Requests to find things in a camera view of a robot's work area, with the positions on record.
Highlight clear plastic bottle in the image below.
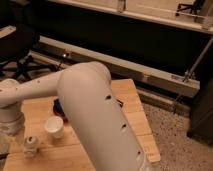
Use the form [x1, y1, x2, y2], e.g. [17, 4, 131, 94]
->
[23, 136, 39, 158]

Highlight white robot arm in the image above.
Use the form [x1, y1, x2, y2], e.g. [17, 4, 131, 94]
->
[0, 62, 153, 171]

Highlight blue block in bowl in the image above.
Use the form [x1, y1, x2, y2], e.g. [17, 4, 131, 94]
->
[54, 99, 63, 113]

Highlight white paper cup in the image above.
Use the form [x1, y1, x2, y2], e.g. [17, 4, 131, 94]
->
[44, 116, 64, 138]

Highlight wooden pallet table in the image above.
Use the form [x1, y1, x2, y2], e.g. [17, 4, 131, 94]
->
[3, 79, 161, 171]

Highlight black office chair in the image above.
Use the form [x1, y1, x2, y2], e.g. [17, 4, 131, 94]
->
[0, 24, 40, 80]

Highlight black cable on floor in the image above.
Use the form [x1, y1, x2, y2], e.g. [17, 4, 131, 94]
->
[54, 52, 71, 72]

